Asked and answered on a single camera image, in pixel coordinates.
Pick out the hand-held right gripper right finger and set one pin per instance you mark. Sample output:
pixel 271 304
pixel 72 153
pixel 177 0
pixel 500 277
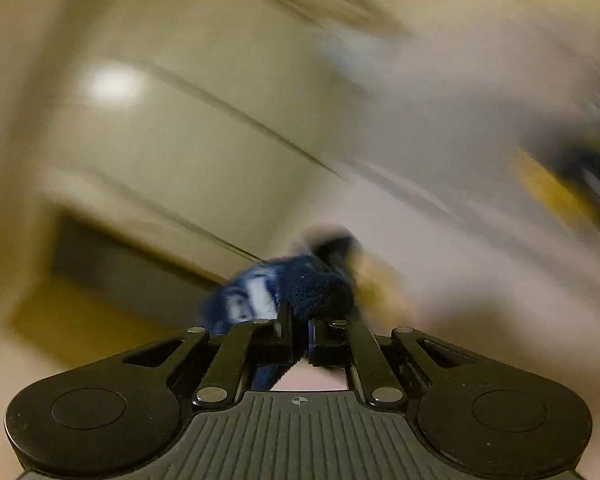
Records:
pixel 325 349

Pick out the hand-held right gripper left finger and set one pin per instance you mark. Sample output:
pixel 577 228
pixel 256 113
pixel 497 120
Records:
pixel 281 346

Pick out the navy printed fleece pajama garment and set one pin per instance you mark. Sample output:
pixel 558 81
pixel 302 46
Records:
pixel 310 292

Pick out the cream wardrobe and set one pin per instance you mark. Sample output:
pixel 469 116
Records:
pixel 205 110

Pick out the pink grey striped blanket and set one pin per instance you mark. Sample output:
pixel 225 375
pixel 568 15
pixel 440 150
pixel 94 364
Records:
pixel 460 110

